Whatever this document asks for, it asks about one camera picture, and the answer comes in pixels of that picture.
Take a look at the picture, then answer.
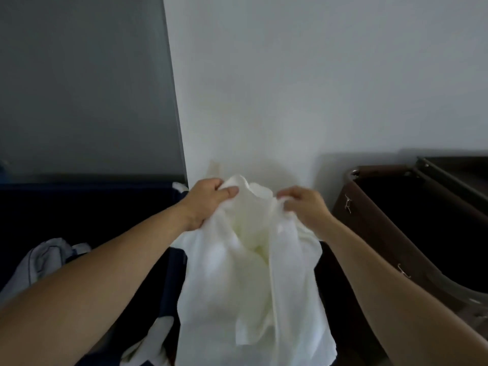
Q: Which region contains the brown housekeeping cart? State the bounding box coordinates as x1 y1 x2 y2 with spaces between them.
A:
316 156 488 366

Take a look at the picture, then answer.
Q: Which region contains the person's left forearm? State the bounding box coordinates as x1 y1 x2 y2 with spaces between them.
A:
0 203 191 366

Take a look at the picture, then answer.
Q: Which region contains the white towel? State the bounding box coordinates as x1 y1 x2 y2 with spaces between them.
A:
169 173 339 366

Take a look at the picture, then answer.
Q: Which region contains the person's right hand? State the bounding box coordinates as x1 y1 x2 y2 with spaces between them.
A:
276 186 337 241

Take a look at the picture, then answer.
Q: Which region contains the grey door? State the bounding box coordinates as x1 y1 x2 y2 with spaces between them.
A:
0 0 188 184

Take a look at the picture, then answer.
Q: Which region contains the navy laundry hamper white frame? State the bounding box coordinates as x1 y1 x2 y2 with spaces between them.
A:
0 180 190 366

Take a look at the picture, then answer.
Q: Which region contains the white pillowcase black piping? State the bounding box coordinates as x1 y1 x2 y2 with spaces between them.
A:
0 237 92 301

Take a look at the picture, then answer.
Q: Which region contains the person's left hand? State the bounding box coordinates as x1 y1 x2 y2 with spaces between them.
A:
178 178 240 231

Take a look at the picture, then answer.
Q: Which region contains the person's right forearm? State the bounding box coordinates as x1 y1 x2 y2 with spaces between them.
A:
318 219 488 366

